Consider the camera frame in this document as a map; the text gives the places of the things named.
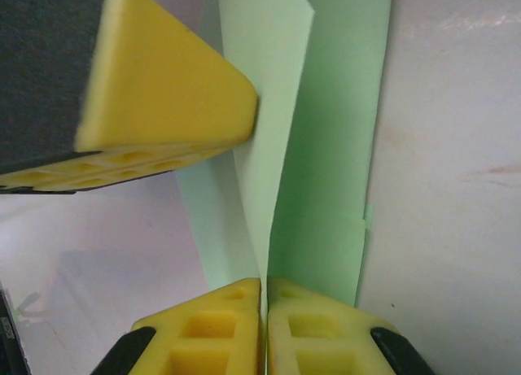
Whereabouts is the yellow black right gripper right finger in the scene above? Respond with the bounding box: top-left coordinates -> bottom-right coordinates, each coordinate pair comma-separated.
266,276 -> 435,375

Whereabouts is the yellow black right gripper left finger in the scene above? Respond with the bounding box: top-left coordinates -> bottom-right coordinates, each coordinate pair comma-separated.
91,277 -> 261,375

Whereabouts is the light green paper sheet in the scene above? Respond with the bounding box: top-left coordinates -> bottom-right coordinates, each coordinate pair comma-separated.
175,0 -> 395,311

